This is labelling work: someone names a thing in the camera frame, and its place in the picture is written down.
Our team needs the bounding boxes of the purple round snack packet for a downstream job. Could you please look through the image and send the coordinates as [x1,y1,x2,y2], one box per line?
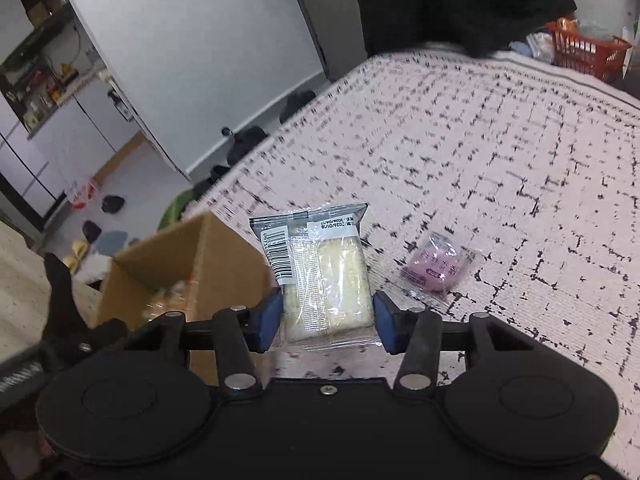
[400,231,478,298]

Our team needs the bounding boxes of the white black snack packet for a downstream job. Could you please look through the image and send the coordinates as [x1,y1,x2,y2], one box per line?
[250,203,374,350]

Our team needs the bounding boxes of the orange cracker packet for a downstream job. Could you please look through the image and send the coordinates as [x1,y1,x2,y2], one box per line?
[142,280,195,321]

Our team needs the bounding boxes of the open cardboard box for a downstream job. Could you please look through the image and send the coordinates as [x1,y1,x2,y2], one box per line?
[96,212,274,386]

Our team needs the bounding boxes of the black sock foot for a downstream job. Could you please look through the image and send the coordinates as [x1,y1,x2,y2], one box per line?
[42,252,89,341]

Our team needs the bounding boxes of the dotted cream tablecloth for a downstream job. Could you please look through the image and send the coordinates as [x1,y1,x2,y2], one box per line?
[0,219,104,361]

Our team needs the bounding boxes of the green cartoon floor mat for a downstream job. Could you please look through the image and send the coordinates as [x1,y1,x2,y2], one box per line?
[157,188,194,231]

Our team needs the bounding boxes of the red white plastic bag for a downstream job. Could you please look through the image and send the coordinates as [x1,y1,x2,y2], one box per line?
[65,178,100,210]

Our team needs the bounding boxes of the white black-patterned bed blanket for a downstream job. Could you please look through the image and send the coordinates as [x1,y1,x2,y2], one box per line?
[192,49,639,479]

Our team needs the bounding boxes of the black slippers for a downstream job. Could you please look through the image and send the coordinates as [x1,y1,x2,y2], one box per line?
[279,90,317,125]

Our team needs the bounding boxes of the white kitchen cabinet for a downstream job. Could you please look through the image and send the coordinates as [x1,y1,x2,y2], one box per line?
[1,76,139,224]

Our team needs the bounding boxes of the black clothes pile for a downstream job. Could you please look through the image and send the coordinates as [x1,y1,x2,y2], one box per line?
[357,0,577,58]

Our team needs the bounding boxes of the red plastic basket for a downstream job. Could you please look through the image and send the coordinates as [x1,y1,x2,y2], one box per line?
[546,18,632,82]

